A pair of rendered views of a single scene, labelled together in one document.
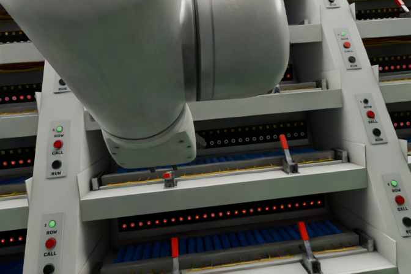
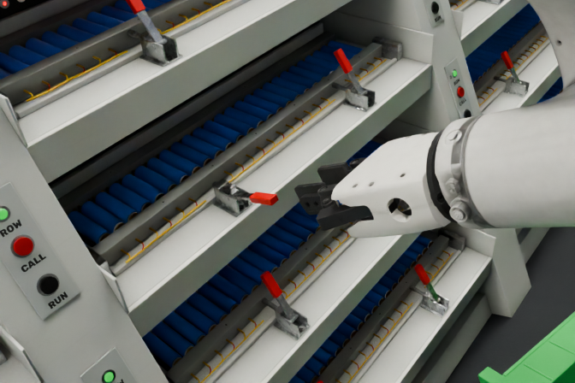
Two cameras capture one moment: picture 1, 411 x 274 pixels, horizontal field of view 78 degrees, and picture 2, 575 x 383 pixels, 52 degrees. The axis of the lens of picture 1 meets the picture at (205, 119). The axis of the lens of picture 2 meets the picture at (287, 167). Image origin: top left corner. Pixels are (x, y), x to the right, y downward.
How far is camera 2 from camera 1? 0.49 m
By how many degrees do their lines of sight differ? 51
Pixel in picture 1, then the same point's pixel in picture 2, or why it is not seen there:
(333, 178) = (406, 94)
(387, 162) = (446, 47)
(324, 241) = not seen: hidden behind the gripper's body
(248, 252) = (331, 233)
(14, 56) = not seen: outside the picture
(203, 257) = (289, 273)
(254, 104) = (303, 10)
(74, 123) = (24, 185)
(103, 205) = (165, 296)
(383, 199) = (447, 97)
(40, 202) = (62, 362)
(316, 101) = not seen: outside the picture
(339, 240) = not seen: hidden behind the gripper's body
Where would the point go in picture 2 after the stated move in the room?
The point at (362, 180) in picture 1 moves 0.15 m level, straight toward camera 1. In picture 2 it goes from (427, 81) to (473, 99)
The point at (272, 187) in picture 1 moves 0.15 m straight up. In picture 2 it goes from (355, 138) to (317, 38)
